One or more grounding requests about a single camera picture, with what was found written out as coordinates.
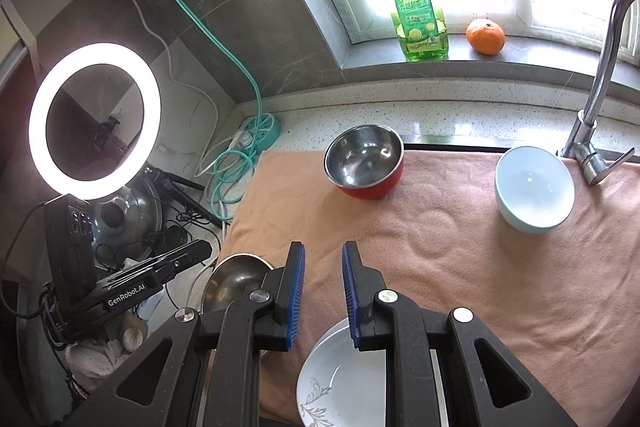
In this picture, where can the white plug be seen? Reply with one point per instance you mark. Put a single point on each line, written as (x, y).
(240, 139)

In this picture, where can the white plate leaf print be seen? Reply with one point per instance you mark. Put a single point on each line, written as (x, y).
(350, 382)

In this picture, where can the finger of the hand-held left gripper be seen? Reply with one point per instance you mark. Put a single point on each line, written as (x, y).
(190, 257)

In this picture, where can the black appliance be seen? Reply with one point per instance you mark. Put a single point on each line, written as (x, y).
(67, 237)

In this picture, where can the person's left hand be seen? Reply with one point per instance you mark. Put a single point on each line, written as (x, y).
(95, 357)

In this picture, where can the black power adapter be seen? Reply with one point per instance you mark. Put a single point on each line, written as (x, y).
(170, 239)

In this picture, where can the light blue bowl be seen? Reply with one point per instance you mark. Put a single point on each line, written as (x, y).
(530, 187)

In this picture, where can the black tripod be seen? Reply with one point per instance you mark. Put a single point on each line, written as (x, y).
(170, 187)

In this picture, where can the teal power strip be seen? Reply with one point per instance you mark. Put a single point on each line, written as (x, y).
(265, 129)

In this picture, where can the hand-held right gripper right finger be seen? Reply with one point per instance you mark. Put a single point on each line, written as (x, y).
(350, 297)

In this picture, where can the orange tangerine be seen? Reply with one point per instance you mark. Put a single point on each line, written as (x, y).
(485, 37)

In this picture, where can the red steel bowl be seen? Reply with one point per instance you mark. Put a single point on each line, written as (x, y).
(360, 157)

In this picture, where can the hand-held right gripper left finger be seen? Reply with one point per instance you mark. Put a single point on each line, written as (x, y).
(295, 297)

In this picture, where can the black phone clamp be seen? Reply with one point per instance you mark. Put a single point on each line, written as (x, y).
(107, 132)

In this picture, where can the chrome faucet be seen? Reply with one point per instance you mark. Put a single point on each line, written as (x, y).
(605, 57)

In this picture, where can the steel pot lid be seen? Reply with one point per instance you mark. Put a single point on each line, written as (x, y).
(125, 217)

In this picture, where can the large steel bowl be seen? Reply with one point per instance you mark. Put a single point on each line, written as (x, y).
(235, 277)

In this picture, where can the peach towel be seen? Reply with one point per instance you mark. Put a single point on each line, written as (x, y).
(450, 257)

